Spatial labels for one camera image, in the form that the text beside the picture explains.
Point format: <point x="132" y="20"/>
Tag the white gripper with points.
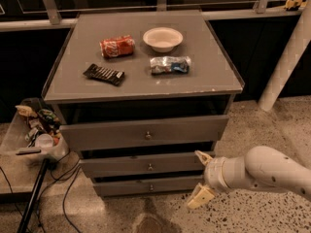
<point x="213" y="174"/>

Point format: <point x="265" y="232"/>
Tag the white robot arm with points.
<point x="261" y="169"/>

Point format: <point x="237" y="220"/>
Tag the grey drawer cabinet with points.
<point x="208" y="89"/>

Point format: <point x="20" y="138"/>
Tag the grey top drawer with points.
<point x="144" y="133"/>

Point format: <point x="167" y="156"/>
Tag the silver blue snack bag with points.
<point x="170" y="65"/>

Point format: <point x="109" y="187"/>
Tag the black striped snack bar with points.
<point x="105" y="75"/>

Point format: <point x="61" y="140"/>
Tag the white paper bowl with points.
<point x="163" y="39"/>

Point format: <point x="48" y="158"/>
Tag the crushed orange soda can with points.
<point x="117" y="46"/>

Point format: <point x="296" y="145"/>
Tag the white diagonal support column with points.
<point x="291" y="54"/>

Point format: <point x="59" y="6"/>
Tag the clear plastic trash bin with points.
<point x="34" y="133"/>

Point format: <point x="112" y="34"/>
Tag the black pole stand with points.
<point x="33" y="197"/>

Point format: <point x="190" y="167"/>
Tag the yellow object on ledge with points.
<point x="294" y="5"/>

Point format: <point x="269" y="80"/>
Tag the grey metal railing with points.
<point x="17" y="15"/>

